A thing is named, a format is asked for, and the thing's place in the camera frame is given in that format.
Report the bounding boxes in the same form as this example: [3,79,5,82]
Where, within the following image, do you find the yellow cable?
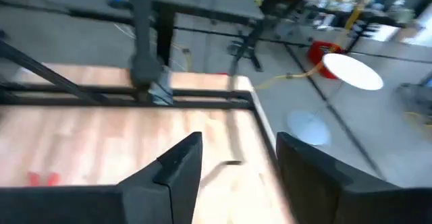
[252,0,382,90]

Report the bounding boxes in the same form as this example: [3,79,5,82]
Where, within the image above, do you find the black T-foot desk leg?
[227,0,315,73]

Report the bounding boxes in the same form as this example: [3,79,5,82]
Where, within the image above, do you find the red bucket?
[306,40,345,80]

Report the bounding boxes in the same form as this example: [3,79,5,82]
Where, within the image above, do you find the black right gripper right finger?
[276,132,432,224]

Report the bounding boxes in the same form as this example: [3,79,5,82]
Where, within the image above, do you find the black metal table frame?
[0,40,281,166]

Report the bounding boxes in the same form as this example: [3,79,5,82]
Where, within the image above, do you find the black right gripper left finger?
[0,132,203,224]

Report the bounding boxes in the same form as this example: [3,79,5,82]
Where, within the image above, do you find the grey desk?
[0,0,266,68]

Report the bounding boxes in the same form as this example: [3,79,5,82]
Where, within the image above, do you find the red-handled pliers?
[26,171,61,187]

